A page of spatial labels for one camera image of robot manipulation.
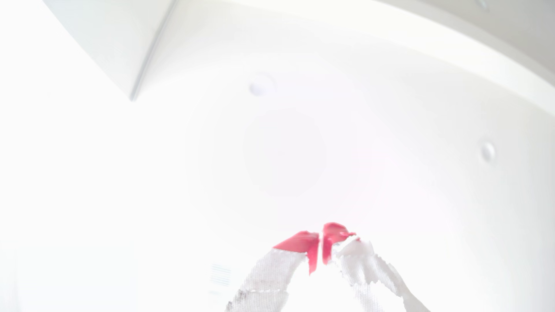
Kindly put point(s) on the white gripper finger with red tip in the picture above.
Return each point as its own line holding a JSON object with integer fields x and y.
{"x": 269, "y": 277}
{"x": 368, "y": 264}

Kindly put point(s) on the round recessed ceiling light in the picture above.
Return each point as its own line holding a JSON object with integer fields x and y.
{"x": 488, "y": 152}

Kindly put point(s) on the white wall vent grille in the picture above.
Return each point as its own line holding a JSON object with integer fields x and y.
{"x": 220, "y": 275}

